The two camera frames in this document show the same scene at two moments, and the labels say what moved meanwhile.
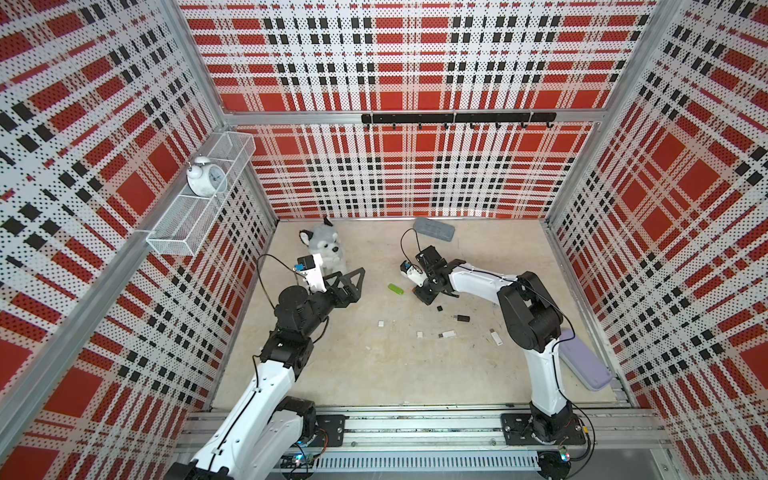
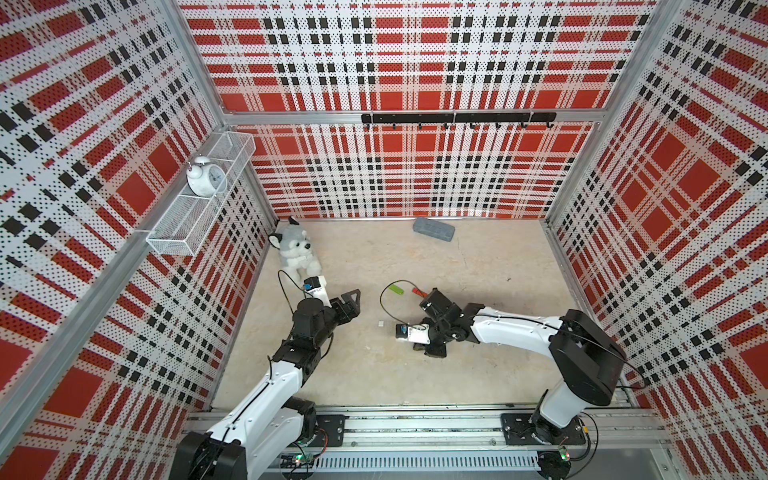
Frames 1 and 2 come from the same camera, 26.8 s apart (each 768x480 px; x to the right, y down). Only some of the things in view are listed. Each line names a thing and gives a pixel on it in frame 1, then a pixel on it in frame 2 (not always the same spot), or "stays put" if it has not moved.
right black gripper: x=422 y=295 to x=437 y=351
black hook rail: x=521 y=118 stays put
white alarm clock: x=205 y=179 stays put
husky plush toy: x=326 y=242 to x=295 y=251
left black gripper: x=351 y=295 to x=346 y=317
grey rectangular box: x=433 y=228 stays put
